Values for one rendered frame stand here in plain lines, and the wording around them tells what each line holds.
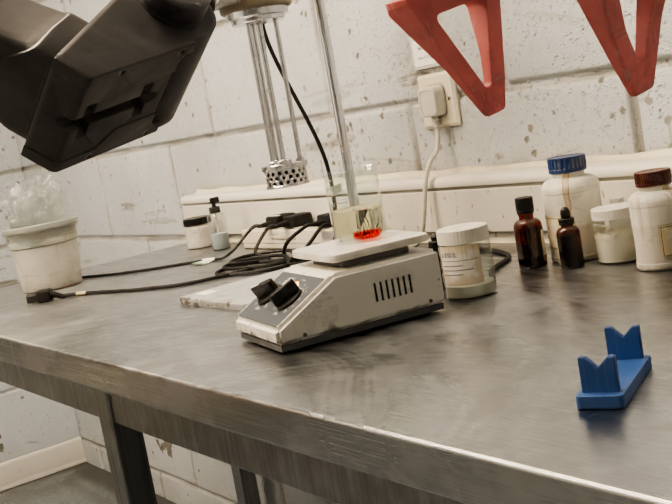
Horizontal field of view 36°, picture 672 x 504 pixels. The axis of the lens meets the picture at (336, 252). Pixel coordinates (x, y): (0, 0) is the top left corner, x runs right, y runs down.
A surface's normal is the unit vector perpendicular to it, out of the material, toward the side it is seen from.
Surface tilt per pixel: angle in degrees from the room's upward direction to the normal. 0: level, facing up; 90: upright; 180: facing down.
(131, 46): 51
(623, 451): 0
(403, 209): 90
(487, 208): 90
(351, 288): 90
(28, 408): 90
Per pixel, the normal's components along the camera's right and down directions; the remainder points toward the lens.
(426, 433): -0.18, -0.98
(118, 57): 0.43, -0.63
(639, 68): 0.62, 0.17
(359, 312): 0.42, 0.05
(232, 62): -0.80, 0.22
